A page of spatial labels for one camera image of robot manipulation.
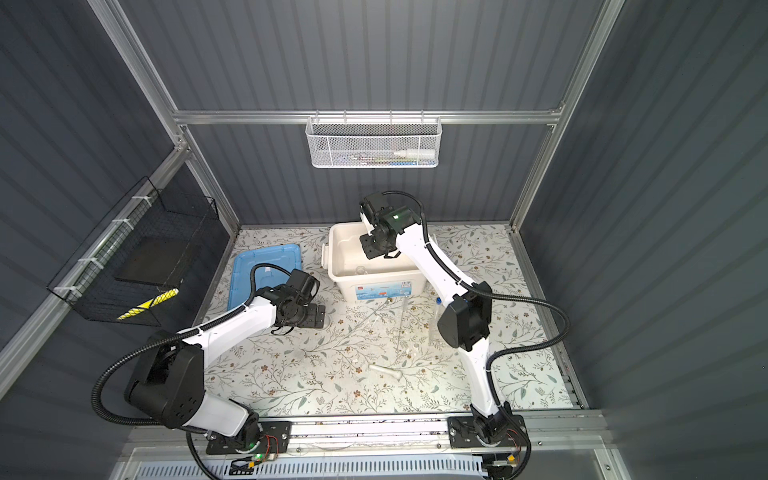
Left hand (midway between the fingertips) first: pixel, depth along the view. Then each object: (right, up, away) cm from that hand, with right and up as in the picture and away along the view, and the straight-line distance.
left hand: (306, 317), depth 90 cm
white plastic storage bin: (+16, +12, -4) cm, 21 cm away
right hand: (+21, +21, -2) cm, 30 cm away
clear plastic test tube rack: (+39, -6, 0) cm, 39 cm away
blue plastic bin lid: (-13, +18, +22) cm, 31 cm away
